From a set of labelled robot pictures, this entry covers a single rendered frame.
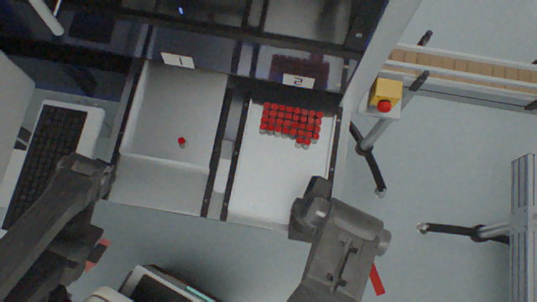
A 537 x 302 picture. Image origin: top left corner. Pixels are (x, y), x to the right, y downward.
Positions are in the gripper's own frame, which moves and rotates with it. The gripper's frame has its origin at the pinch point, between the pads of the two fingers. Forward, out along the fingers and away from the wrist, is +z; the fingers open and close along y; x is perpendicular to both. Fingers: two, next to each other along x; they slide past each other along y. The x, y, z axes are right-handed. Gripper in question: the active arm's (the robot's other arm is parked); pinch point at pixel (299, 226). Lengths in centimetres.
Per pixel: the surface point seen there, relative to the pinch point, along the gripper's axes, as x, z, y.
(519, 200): -84, 41, 31
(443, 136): -73, 91, 73
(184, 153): 36.7, 2.1, 15.5
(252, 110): 19.3, 2.1, 32.8
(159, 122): 46, 2, 23
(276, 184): 8.3, 2.3, 11.3
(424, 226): -65, 87, 24
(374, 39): -7, -38, 38
